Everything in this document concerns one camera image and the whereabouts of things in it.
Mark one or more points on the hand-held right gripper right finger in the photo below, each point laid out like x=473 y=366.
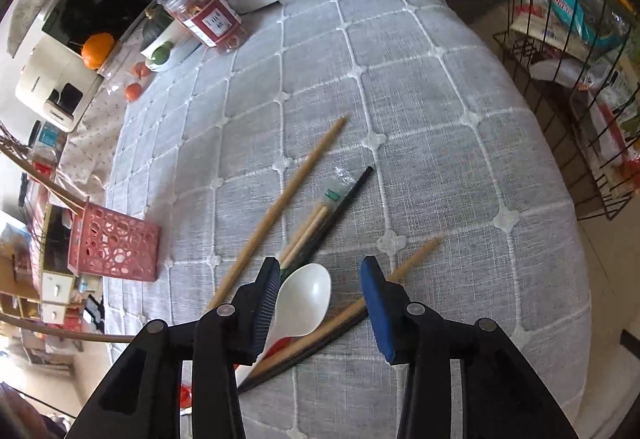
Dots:
x=377 y=314

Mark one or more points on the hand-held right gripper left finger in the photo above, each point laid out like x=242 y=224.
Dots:
x=265 y=314

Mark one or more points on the white plastic spoon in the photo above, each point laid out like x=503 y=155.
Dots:
x=305 y=299

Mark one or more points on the disposable chopsticks pair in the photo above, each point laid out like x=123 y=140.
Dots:
x=310 y=224

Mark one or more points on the pink perforated plastic basket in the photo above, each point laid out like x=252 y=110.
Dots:
x=115 y=244

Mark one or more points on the grey checked tablecloth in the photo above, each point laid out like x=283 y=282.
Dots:
x=425 y=119

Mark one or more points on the floral beige tablecloth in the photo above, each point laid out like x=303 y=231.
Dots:
x=90 y=149

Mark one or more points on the small orange tomato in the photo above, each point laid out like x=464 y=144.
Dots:
x=133 y=92
x=141 y=69

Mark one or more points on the white bowl with green fruit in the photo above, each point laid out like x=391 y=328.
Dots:
x=182 y=50

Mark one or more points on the green round fruit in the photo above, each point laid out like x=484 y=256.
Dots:
x=161 y=54

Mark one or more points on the clear jar red label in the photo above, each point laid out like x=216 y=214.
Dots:
x=205 y=14

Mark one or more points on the dark green squash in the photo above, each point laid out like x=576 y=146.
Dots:
x=159 y=26

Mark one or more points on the orange fruit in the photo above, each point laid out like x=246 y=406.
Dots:
x=98 y=50

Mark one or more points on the white kitchen appliance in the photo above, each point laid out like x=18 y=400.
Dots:
x=45 y=89

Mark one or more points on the teal snack packet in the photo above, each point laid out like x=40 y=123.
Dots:
x=565 y=6

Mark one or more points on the curved wooden frame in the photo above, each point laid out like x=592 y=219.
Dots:
x=55 y=336

